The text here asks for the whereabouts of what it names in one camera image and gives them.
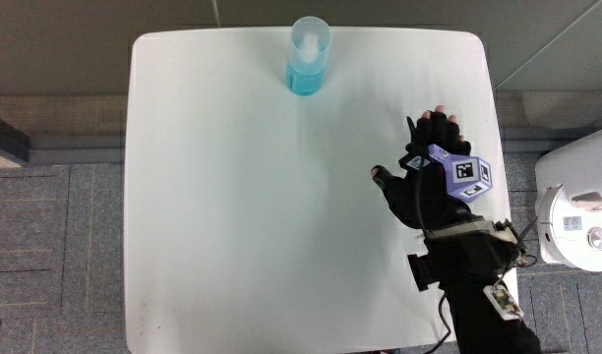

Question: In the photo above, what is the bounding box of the white round appliance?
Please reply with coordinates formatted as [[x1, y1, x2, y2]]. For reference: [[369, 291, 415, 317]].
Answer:
[[533, 123, 602, 273]]

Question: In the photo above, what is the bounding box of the person's right forearm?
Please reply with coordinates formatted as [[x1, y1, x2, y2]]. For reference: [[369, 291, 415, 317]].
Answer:
[[406, 216, 544, 354]]

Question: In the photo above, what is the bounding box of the blue cleaning spray bottle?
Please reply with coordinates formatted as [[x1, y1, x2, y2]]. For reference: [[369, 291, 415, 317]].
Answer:
[[285, 16, 332, 97]]

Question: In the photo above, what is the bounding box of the black cable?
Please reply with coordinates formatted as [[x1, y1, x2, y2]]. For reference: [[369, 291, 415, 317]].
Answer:
[[421, 291, 453, 354]]

